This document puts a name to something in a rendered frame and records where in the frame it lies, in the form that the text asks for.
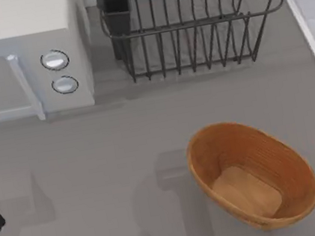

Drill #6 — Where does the small round microwave knob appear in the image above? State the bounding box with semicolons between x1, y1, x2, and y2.
50;73;81;96

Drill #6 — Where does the brown wicker basket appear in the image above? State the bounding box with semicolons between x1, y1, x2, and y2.
181;108;315;236

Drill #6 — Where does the large round microwave knob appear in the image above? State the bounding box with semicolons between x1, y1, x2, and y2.
38;46;72;74

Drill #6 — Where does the black cutlery holder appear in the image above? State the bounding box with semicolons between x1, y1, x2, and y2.
95;0;141;62

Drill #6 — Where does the pale microwave oven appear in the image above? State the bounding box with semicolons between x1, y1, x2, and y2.
0;0;106;128

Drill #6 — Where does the dark wire dish rack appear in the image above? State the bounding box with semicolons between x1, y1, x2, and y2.
95;0;293;88

